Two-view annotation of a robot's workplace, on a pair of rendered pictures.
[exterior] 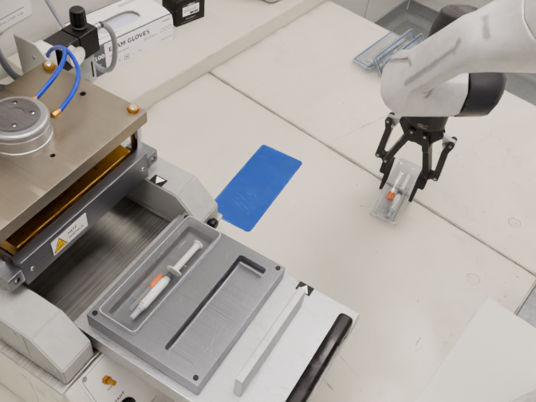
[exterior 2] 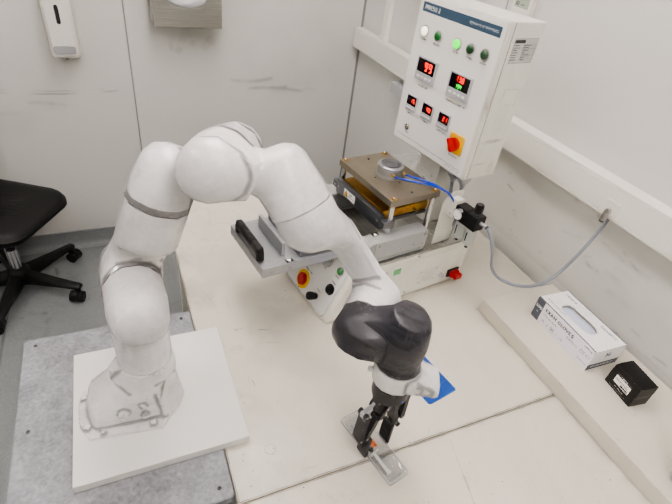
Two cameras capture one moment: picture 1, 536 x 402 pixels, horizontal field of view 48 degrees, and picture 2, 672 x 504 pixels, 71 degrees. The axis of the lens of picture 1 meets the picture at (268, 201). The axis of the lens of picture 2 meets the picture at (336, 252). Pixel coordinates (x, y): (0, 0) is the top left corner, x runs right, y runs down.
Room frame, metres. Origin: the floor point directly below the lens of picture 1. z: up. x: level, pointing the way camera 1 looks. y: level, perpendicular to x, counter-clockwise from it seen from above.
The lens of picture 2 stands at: (1.04, -0.87, 1.74)
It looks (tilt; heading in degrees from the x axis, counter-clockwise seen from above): 36 degrees down; 119
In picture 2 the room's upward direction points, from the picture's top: 9 degrees clockwise
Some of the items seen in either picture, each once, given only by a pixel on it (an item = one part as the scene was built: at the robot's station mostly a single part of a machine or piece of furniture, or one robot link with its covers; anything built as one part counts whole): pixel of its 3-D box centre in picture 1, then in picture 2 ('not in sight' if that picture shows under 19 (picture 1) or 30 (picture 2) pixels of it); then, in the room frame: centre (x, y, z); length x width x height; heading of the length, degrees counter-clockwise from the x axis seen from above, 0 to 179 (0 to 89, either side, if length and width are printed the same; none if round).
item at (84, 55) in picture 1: (74, 57); (465, 222); (0.78, 0.34, 1.05); 0.15 x 0.05 x 0.15; 155
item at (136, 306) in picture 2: not in sight; (140, 326); (0.43, -0.49, 1.03); 0.18 x 0.11 x 0.25; 150
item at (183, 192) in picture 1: (145, 179); (387, 244); (0.62, 0.19, 0.97); 0.26 x 0.05 x 0.07; 65
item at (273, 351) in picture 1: (220, 317); (294, 234); (0.40, 0.04, 0.97); 0.30 x 0.22 x 0.08; 65
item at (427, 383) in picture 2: not in sight; (408, 374); (0.90, -0.25, 1.03); 0.13 x 0.12 x 0.05; 159
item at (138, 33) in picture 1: (118, 33); (576, 328); (1.18, 0.40, 0.83); 0.23 x 0.12 x 0.07; 145
